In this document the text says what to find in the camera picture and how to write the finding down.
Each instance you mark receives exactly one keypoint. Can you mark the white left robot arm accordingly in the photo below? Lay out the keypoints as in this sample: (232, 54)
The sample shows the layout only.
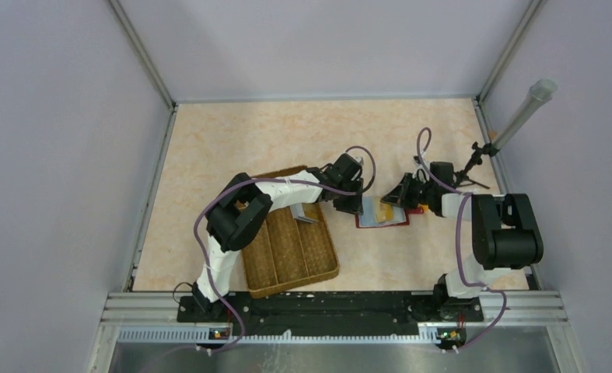
(233, 219)

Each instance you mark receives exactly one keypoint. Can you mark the black mini tripod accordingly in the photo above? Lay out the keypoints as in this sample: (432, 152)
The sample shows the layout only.
(461, 178)

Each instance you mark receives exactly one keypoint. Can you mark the aluminium frame rail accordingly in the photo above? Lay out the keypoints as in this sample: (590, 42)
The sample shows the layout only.
(142, 55)

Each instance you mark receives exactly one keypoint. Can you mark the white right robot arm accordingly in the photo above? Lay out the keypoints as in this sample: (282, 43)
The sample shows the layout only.
(495, 235)

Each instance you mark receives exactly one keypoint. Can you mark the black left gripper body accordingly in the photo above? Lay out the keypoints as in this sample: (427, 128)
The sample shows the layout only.
(346, 203)

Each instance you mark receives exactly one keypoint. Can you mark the red leather card holder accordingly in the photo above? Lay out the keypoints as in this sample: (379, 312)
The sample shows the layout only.
(401, 217)

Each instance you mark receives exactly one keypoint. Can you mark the woven bamboo tray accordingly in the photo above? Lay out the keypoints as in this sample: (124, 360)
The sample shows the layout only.
(287, 253)

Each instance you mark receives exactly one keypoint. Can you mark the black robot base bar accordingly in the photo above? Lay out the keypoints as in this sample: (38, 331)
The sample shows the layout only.
(332, 313)

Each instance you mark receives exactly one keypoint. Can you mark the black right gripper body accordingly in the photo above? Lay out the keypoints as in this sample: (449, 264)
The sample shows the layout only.
(421, 192)

